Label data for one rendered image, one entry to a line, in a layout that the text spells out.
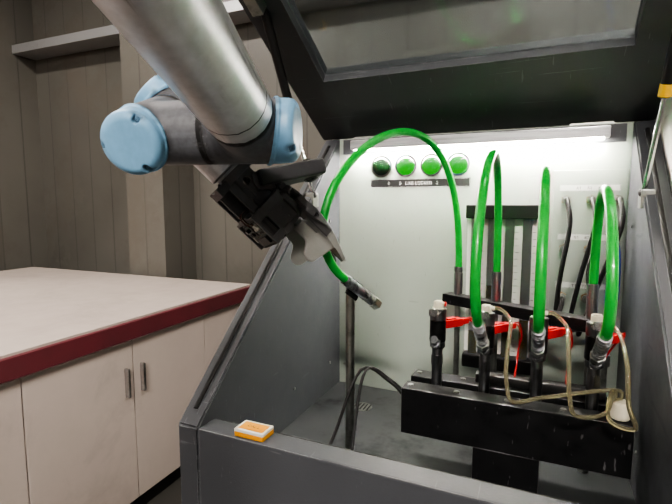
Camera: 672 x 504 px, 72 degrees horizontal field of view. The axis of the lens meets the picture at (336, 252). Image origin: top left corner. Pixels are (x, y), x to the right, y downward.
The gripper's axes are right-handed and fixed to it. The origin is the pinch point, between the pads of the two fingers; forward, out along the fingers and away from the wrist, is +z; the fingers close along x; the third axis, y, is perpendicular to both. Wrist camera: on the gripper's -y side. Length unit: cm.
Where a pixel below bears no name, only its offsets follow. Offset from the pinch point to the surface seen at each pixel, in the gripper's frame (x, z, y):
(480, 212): 19.1, 6.9, -10.5
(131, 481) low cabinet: -148, 36, 66
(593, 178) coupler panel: 10, 30, -47
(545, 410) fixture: 14.6, 37.3, 0.8
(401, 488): 13.5, 21.6, 23.1
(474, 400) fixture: 6.7, 31.5, 4.4
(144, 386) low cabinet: -142, 14, 36
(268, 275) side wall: -20.4, -1.6, 4.1
